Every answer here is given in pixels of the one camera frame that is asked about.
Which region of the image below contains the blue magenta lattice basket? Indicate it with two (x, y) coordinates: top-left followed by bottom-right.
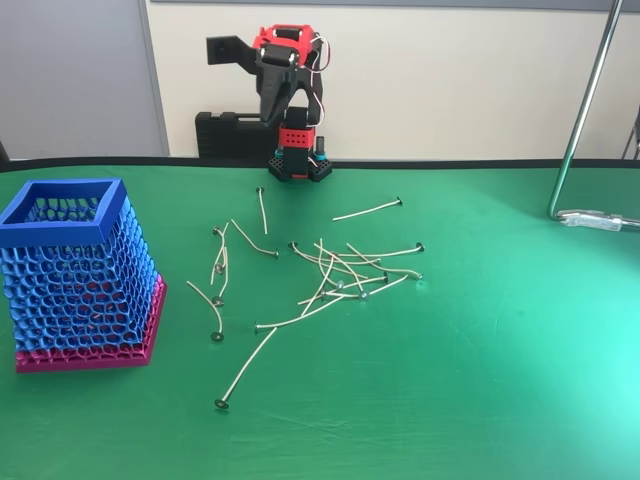
(0, 178), (168, 375)

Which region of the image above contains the black plastic tool case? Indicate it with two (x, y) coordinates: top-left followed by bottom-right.
(194, 110), (277, 160)

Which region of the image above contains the chrome metal stand pole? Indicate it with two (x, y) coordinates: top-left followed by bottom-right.
(547, 0), (626, 222)

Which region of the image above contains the green fabric table cloth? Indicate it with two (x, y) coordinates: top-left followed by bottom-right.
(0, 157), (640, 480)

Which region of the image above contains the silver metal clip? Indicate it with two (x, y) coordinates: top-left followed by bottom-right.
(558, 208), (640, 233)

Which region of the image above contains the red white servo cable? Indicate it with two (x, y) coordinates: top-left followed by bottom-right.
(307, 33), (335, 126)

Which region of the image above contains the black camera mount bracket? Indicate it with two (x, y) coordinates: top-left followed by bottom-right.
(206, 35), (259, 71)

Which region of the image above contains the black metal chair frame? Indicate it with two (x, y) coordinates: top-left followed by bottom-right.
(621, 103), (640, 161)

